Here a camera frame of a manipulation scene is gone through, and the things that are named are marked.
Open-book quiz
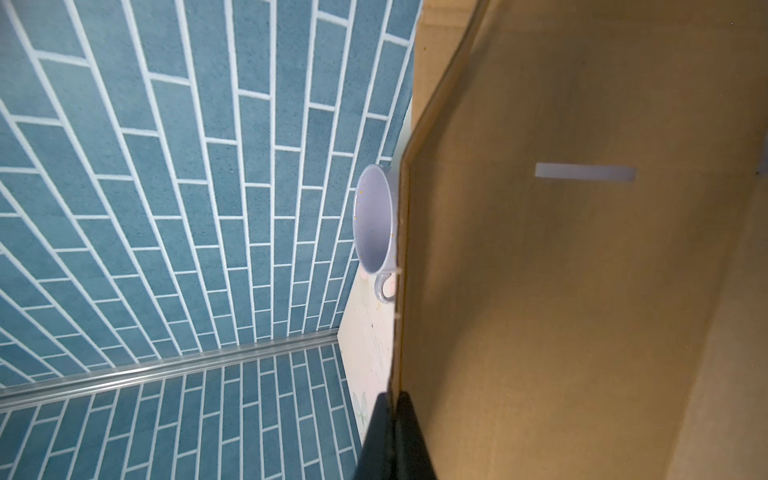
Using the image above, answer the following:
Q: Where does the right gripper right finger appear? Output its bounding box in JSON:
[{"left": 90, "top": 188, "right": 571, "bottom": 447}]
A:
[{"left": 393, "top": 391, "right": 437, "bottom": 480}]

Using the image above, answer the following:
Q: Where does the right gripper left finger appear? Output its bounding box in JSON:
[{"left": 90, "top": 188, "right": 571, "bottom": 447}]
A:
[{"left": 353, "top": 393, "right": 396, "bottom": 480}]

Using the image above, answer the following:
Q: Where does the brown cardboard box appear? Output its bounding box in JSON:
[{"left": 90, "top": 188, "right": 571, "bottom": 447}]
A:
[{"left": 391, "top": 1, "right": 767, "bottom": 479}]

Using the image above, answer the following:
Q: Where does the lavender ceramic cup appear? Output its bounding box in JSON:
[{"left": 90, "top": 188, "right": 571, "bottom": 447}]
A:
[{"left": 353, "top": 164, "right": 398, "bottom": 304}]

